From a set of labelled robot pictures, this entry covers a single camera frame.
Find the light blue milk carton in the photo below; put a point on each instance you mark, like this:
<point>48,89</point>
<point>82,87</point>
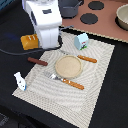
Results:
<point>81,41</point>

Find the red-brown sausage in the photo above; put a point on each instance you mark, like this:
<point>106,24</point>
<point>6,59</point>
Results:
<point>40,62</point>

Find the yellow toy bread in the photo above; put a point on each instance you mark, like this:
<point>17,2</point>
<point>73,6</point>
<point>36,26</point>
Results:
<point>29,41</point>

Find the small white bottle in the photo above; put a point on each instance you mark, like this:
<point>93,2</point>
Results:
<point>20,81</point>

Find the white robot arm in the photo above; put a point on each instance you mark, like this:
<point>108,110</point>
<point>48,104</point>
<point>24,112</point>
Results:
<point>46,19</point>

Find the round wooden plate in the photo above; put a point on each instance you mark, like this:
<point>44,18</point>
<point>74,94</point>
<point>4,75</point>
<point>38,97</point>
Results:
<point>68,66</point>

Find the grey frying pan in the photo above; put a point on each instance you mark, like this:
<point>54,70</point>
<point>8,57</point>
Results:
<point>64,28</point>

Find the black burner disc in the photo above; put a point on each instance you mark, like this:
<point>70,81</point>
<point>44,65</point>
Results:
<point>89,18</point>
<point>96,5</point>

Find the dark grey cooking pot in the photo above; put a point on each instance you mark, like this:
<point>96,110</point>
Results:
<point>69,8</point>

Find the beige bowl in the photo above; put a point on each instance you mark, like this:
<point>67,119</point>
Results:
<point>122,16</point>

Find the fork with orange handle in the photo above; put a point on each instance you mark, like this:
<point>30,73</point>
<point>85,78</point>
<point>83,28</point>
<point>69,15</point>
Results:
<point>66,81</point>

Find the knife with orange handle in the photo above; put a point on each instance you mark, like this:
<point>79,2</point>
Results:
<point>80,56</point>

